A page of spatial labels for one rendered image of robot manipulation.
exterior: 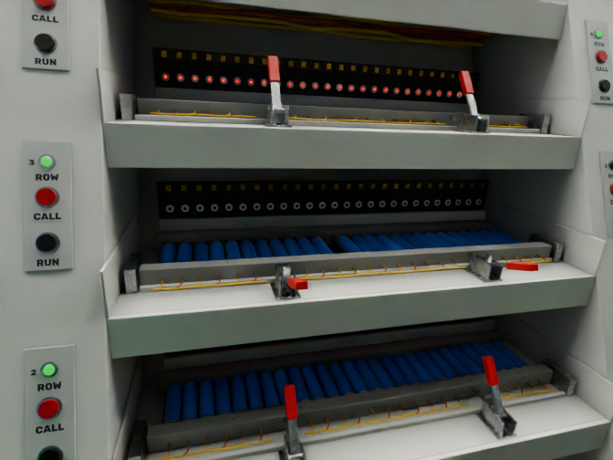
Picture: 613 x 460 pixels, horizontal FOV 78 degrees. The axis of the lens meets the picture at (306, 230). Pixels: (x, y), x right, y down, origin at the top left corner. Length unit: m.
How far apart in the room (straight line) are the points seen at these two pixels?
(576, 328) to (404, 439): 0.30
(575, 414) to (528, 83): 0.50
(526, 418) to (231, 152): 0.51
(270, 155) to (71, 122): 0.20
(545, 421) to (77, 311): 0.58
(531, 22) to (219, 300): 0.57
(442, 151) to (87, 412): 0.48
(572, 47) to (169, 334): 0.65
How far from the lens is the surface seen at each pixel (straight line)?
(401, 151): 0.49
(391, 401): 0.55
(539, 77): 0.73
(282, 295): 0.42
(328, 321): 0.44
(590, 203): 0.65
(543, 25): 0.70
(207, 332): 0.42
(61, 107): 0.45
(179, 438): 0.51
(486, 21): 0.64
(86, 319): 0.42
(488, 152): 0.56
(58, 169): 0.43
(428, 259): 0.53
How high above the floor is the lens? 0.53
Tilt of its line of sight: 4 degrees up
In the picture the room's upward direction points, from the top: 3 degrees counter-clockwise
